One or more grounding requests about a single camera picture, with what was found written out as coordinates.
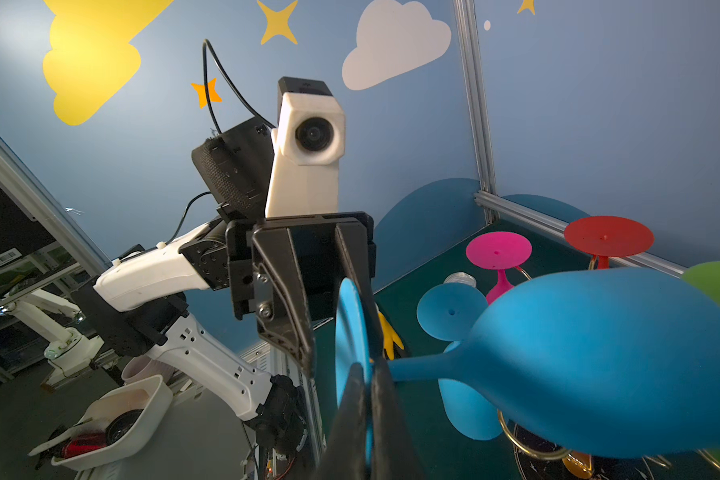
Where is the back aluminium frame bar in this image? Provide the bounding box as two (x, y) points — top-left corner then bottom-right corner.
(475, 191), (686, 277)

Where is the red wine glass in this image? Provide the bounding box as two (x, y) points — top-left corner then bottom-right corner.
(563, 216), (655, 270)

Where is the pink wine glass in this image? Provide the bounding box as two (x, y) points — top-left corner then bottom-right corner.
(466, 232), (532, 304)

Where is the blue wine glass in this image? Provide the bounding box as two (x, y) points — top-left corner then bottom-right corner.
(416, 283), (503, 441)
(334, 266), (720, 466)

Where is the right aluminium frame post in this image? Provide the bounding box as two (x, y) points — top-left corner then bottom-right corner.
(0, 137), (110, 276)

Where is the left aluminium frame post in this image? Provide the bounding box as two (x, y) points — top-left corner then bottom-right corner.
(453, 0), (496, 194)

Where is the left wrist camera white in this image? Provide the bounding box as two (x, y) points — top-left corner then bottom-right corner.
(265, 77), (346, 219)

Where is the white plastic bin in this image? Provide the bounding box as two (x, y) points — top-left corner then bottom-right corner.
(28, 375), (173, 471)

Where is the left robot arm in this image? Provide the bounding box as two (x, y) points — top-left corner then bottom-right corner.
(73, 118), (379, 456)

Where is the silver tin can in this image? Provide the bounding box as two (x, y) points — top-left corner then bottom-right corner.
(443, 272), (477, 288)

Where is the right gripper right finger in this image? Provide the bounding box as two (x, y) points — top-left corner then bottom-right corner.
(370, 357), (426, 480)

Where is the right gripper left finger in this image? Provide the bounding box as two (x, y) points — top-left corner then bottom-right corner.
(314, 363), (367, 480)

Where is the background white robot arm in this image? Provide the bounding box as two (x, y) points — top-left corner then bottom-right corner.
(0, 289), (104, 388)

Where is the aluminium frame post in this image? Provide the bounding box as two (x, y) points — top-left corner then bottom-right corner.
(0, 137), (110, 276)
(453, 0), (496, 194)

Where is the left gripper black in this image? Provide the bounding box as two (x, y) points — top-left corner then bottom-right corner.
(225, 211), (383, 375)

